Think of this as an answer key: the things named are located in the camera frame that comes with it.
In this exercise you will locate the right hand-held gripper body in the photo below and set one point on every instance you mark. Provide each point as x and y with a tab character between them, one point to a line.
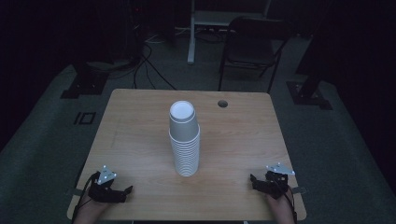
275	183

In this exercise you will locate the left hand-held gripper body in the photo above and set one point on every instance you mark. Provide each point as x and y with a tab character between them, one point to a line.
102	190

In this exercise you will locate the stack of white paper cups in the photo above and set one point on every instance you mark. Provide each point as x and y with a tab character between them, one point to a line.
184	140

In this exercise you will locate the person's right hand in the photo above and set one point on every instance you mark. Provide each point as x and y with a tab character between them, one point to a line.
280	208

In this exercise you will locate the person's left hand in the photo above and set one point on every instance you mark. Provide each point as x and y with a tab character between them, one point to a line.
90	213

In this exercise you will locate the black folding chair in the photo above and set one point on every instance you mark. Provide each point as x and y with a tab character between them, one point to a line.
252	49

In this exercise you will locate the black stand with base plate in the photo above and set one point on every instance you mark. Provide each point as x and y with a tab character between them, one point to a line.
87	82
309	90

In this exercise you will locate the white metal desk frame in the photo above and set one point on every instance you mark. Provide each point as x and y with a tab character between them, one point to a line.
199	25

